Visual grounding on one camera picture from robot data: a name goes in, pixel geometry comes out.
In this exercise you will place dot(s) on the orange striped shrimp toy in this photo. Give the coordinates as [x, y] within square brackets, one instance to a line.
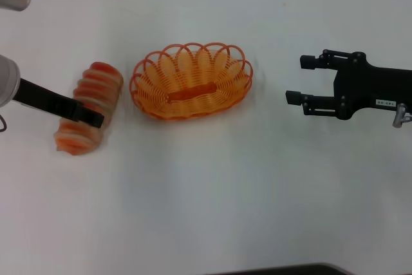
[96, 75]

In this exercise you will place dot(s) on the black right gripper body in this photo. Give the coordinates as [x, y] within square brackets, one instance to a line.
[370, 88]

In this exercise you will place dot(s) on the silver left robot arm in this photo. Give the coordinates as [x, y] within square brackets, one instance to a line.
[8, 78]

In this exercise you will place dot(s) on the black robot torso edge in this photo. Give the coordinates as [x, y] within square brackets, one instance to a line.
[289, 270]

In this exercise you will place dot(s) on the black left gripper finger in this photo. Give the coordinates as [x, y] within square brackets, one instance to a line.
[91, 118]

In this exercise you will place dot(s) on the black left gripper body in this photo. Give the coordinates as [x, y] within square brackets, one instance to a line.
[48, 98]

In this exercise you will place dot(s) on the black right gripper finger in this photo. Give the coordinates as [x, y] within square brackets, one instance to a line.
[294, 98]
[310, 62]

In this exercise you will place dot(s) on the orange woven plastic basket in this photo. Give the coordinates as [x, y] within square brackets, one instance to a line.
[193, 93]

